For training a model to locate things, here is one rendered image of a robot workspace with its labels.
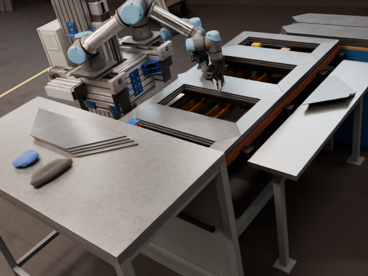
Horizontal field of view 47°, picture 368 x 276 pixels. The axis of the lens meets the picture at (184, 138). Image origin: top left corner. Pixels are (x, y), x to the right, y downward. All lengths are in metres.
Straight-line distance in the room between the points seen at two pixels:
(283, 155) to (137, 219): 0.92
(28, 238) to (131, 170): 1.71
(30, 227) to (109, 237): 1.96
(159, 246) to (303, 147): 1.01
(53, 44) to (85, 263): 1.49
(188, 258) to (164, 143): 0.85
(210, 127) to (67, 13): 1.29
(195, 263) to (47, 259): 1.10
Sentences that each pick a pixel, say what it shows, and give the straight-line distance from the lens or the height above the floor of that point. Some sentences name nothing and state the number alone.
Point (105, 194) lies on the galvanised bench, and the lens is 1.64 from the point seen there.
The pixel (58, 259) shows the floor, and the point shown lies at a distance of 3.05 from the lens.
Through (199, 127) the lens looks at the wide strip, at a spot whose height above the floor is 0.85.
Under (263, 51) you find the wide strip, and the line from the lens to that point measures 3.02.
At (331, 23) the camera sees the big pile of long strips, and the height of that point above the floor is 0.85.
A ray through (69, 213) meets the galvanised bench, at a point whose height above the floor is 1.05.
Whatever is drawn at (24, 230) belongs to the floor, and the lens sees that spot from 3.40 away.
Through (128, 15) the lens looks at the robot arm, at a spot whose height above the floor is 1.39.
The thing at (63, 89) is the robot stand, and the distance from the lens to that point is 2.86.
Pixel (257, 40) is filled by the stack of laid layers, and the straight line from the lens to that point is 3.26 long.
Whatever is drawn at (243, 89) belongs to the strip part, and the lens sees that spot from 2.55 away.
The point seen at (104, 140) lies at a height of 1.07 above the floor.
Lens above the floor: 2.04
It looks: 33 degrees down
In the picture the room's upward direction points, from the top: 12 degrees counter-clockwise
